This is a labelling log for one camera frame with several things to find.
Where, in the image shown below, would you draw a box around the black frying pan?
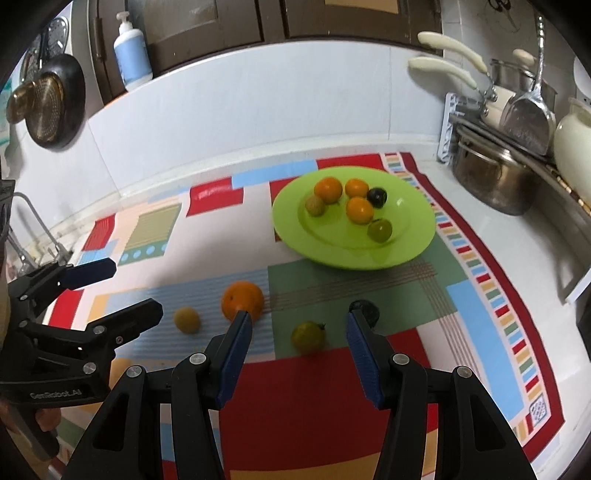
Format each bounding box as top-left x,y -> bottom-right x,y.
25,28 -> 87,150

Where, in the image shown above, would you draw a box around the round metal grill plate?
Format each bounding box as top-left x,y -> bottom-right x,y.
21,16 -> 70,86

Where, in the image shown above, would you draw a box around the brass mesh strainer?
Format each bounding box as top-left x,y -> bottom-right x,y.
27,76 -> 65,141

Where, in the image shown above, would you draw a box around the white blue pump bottle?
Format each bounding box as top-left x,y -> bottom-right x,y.
113,11 -> 153,92

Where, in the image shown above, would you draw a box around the steel pot with lid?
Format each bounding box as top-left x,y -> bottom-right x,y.
489,48 -> 559,112

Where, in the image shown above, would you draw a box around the small yellow fruit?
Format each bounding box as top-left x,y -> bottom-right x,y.
174,307 -> 201,334

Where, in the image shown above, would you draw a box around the green plate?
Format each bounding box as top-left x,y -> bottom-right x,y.
271,167 -> 437,271

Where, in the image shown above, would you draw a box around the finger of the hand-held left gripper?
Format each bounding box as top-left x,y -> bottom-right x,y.
7,257 -> 117,319
18,298 -> 164,370

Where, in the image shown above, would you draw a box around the large steel pot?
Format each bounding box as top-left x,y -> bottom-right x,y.
450,124 -> 543,217

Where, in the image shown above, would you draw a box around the steel spatula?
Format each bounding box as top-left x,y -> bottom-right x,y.
500,14 -> 557,157

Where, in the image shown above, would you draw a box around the green tomato with stem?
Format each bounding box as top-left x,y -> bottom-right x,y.
291,321 -> 327,355

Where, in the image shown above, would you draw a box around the colourful patchwork printed mat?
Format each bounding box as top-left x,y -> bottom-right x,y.
46,152 -> 566,480

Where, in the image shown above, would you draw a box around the white ceramic pot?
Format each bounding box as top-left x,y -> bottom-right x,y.
553,97 -> 591,188

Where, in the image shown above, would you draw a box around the brass ladle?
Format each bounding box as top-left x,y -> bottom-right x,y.
6,78 -> 42,123

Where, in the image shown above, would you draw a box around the metal faucet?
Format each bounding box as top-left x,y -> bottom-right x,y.
7,191 -> 74,273

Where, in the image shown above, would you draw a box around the round green fruit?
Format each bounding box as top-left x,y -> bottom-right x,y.
368,219 -> 393,243

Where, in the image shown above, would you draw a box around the white dish rack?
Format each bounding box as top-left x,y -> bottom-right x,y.
436,92 -> 591,305

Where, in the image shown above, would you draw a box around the person's left hand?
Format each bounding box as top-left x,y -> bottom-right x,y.
28,406 -> 63,435

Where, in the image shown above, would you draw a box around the brown framed window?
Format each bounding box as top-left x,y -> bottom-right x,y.
88,0 -> 444,104

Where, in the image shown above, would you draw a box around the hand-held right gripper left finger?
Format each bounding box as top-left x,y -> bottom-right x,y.
69,310 -> 254,480

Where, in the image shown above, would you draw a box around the orange tomato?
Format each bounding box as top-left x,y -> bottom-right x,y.
314,177 -> 343,204
346,196 -> 374,225

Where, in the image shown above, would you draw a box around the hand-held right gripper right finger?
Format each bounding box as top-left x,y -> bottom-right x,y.
346,310 -> 539,480

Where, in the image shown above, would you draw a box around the black hanging scissors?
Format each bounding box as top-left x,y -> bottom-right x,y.
489,0 -> 520,31

